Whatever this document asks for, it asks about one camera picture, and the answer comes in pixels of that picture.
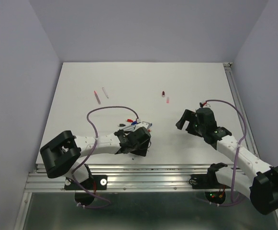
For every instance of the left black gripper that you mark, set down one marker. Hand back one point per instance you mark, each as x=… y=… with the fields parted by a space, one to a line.
x=141 y=151

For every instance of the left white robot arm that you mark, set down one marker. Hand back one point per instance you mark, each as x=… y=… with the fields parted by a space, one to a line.
x=60 y=155

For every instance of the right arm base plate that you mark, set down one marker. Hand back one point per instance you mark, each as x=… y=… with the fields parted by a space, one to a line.
x=203 y=181

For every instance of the blue gel pen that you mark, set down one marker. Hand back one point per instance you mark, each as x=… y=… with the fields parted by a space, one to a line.
x=129 y=128

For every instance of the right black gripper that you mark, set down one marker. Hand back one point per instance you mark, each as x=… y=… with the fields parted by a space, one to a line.
x=187 y=115

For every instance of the aluminium front rail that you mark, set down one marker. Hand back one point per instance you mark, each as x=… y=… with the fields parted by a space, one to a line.
x=125 y=178

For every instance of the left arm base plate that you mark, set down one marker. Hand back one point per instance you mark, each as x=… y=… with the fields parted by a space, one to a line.
x=96 y=182

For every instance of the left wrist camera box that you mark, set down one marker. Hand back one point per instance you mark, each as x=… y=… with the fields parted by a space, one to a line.
x=146 y=125

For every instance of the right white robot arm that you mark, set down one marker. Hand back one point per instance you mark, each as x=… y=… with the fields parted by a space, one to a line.
x=257 y=180

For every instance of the pink highlighter pen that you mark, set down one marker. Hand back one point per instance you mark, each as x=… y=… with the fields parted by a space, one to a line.
x=97 y=98

